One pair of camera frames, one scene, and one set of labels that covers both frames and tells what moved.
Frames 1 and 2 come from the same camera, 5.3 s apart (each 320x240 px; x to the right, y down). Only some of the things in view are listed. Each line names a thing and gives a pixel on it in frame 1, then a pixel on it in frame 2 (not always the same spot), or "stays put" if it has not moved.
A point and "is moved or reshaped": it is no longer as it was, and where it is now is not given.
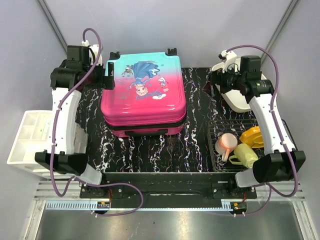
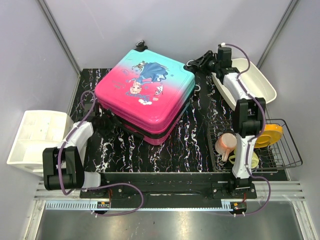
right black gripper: (217, 77) -> (202, 61)
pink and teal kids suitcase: (148, 99) is moved or reshaped
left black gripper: (99, 83) -> (113, 123)
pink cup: (225, 143) stays put
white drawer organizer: (32, 137) stays put
